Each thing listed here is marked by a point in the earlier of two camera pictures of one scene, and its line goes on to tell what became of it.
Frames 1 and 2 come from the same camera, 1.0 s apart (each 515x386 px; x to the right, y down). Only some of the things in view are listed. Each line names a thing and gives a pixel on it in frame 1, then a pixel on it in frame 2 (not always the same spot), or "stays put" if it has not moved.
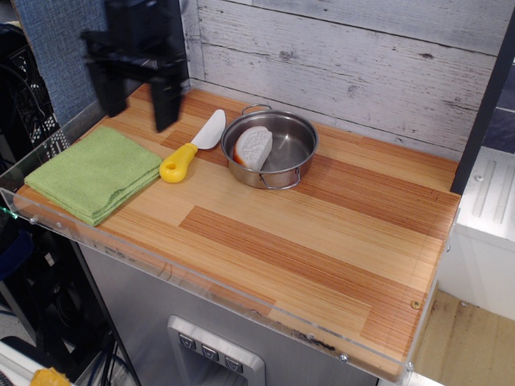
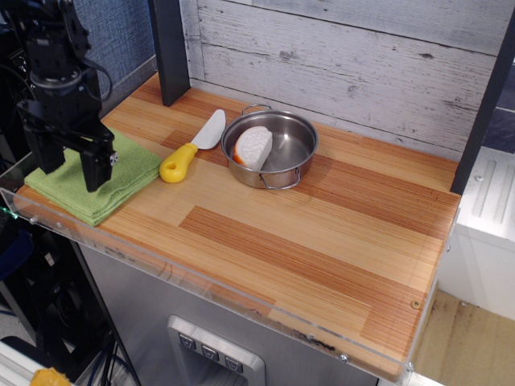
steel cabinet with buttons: (175, 337) stays put
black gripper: (143, 39) → (67, 102)
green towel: (93, 176) stays put
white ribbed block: (488, 201) stays put
